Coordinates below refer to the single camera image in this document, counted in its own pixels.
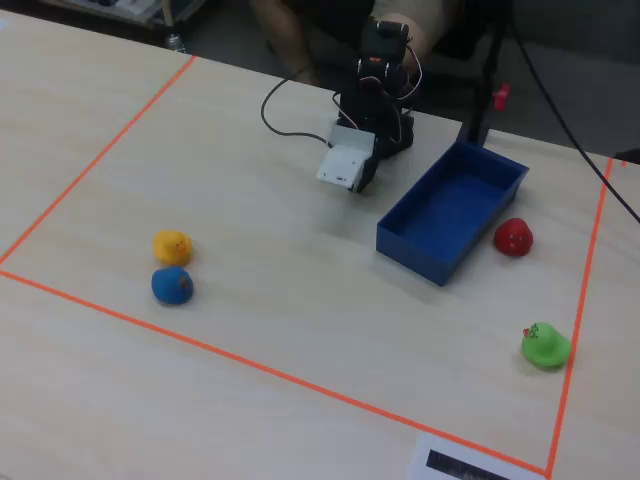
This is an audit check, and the background shelf cart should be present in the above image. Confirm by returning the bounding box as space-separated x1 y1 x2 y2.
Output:
39 0 206 54

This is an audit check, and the seated person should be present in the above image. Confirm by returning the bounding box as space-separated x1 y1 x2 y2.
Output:
249 0 454 89

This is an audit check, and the green rubber duck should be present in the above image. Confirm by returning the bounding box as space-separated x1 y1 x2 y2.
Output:
521 322 573 371

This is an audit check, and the thick black cable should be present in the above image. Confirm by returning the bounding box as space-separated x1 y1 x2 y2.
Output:
507 0 640 224

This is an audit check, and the black camera stand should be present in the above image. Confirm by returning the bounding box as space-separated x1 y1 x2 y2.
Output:
457 19 507 146

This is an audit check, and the thin black camera cable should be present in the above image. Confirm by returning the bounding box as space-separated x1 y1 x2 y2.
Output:
259 67 334 149

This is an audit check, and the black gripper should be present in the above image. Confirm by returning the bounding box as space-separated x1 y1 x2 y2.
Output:
349 134 387 196

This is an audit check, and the yellow rubber duck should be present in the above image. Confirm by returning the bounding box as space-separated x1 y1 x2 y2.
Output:
152 229 194 266

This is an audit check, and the red rubber duck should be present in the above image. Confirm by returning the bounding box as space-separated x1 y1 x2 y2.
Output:
493 217 534 258

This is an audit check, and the white camera box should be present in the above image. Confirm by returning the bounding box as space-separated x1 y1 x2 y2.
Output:
315 124 377 194

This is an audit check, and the blue rubber duck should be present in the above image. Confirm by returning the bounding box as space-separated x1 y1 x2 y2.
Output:
150 265 195 306

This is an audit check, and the blue plastic box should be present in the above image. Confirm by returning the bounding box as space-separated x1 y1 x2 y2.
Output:
375 139 530 287

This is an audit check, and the white paper with black bar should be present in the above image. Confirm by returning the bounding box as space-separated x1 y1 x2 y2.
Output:
407 432 549 480

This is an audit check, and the orange tape strip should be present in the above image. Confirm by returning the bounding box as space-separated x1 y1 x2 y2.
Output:
0 54 199 266
544 155 616 479
0 269 551 476

